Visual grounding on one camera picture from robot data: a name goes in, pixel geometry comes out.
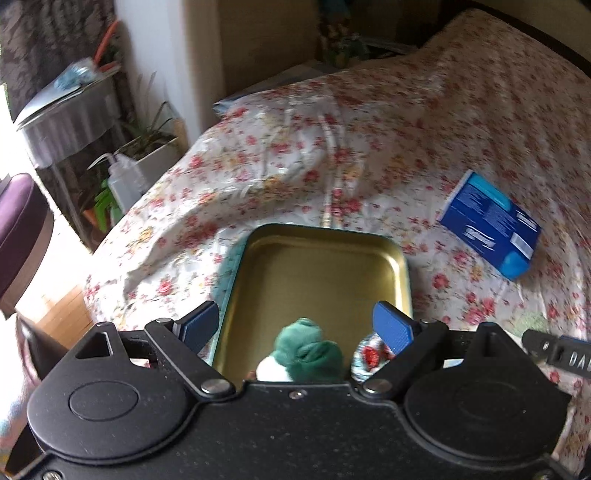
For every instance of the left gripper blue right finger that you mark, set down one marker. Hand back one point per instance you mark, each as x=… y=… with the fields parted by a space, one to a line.
x=396 y=329

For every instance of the potted green plant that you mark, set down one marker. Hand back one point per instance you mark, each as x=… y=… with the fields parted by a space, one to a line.
x=153 y=147

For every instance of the green fuzzy ball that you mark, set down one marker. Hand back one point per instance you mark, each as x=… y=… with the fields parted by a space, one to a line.
x=532 y=320

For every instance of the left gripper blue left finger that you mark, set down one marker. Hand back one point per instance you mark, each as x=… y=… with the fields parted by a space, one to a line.
x=197 y=327

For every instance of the white and green plush toy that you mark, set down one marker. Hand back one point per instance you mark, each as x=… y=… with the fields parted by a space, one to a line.
x=301 y=354

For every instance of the purple upholstered stool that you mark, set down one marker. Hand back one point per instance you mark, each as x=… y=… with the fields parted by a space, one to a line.
x=26 y=229

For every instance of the blue Tempo tissue pack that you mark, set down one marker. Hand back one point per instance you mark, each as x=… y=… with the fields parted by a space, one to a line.
x=489 y=222

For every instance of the floral bed sheet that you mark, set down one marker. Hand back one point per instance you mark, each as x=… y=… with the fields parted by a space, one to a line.
x=379 y=149

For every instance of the white squeeze bottle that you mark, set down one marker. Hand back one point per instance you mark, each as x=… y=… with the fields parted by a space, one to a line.
x=125 y=179

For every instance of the silver round side table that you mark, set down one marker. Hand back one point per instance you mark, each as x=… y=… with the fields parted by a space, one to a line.
x=58 y=124

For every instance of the patterned grey curtain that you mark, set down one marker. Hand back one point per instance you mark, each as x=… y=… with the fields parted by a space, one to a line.
x=39 y=39

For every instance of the red striped sock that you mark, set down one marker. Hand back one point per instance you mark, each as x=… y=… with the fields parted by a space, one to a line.
x=370 y=356

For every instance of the gold metal tin tray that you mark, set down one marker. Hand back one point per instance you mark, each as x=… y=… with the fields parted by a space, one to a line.
x=281 y=273

